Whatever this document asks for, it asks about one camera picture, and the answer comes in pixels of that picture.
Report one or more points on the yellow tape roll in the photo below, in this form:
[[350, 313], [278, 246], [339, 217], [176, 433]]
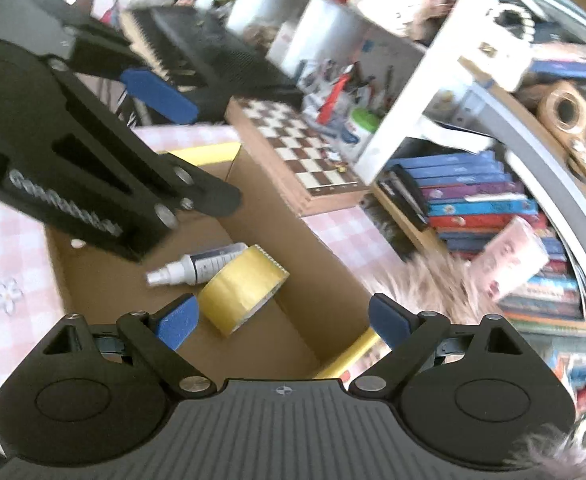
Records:
[[233, 295]]

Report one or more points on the row of colourful books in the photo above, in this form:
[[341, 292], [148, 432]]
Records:
[[473, 205]]

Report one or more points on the yellow cardboard box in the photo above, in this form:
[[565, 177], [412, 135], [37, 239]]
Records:
[[273, 320]]

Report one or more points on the pink printed cup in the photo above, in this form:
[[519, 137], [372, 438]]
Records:
[[513, 257]]

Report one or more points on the wooden speaker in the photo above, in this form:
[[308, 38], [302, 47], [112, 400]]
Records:
[[573, 120]]

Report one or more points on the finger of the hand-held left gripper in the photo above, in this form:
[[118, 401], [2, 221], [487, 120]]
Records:
[[158, 95], [203, 195]]

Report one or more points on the black electronic keyboard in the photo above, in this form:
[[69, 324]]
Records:
[[213, 45]]

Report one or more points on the white cardboard box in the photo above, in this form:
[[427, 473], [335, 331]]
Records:
[[498, 55]]

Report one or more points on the red white pen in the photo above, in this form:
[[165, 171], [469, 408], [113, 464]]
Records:
[[334, 97]]

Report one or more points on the white spray bottle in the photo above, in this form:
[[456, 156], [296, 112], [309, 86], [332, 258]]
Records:
[[198, 265]]

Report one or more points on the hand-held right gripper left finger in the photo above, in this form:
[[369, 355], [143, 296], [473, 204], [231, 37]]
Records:
[[178, 322]]

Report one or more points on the white bookshelf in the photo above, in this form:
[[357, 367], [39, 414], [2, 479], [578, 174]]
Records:
[[423, 85]]

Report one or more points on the green capped white bottle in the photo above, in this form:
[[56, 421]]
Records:
[[365, 130]]

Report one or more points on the long-haired orange white cat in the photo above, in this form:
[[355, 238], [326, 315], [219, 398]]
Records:
[[433, 285]]

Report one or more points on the pink printed desktop mat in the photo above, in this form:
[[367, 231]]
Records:
[[18, 260]]

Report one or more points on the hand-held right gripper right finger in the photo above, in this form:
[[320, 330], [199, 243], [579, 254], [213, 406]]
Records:
[[385, 322]]

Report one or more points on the grey fluffy charm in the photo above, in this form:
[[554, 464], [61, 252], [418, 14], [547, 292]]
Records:
[[573, 450]]

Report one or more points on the wooden chessboard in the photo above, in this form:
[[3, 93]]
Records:
[[298, 145]]

